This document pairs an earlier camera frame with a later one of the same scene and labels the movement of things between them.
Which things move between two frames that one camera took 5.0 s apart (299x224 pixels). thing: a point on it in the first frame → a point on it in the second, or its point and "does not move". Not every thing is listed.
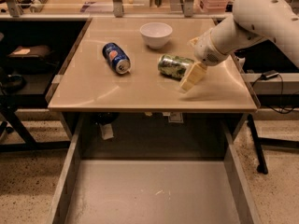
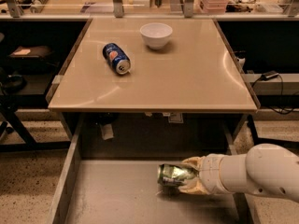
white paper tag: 106,132 does not move
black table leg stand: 265,141 does not move
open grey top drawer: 153,168 does not move
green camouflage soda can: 174,66 → 176,174
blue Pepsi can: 116,58 does not move
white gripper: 206,49 → 210,172
